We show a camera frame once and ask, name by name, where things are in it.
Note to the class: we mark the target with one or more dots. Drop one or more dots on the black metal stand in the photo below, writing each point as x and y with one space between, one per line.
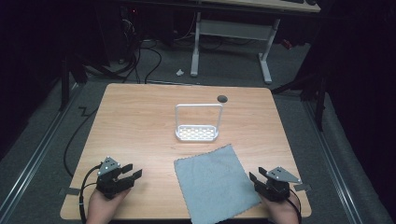
319 99
65 84

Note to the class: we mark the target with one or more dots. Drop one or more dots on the person's left hand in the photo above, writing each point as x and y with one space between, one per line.
104 207

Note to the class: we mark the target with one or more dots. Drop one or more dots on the grey cloth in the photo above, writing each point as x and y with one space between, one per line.
214 183

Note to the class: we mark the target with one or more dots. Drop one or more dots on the crumpled white paper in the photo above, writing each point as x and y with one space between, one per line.
180 72

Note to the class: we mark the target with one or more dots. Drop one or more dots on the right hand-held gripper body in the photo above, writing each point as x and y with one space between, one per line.
277 183

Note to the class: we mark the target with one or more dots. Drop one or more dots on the person's right hand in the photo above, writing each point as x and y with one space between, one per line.
281 211

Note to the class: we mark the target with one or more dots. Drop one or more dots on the grey tape strip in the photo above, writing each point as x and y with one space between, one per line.
73 191
302 187

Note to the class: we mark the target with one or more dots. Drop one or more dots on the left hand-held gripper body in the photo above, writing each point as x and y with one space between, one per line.
109 183

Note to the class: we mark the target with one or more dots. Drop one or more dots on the white-legged desk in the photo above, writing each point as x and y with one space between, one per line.
233 29

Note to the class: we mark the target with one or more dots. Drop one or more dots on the small red object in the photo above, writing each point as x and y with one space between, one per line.
287 44

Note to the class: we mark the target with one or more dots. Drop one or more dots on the metal floor rail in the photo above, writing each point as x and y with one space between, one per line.
333 168
34 155

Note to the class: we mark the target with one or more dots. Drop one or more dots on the dark computer tower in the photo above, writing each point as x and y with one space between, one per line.
129 28

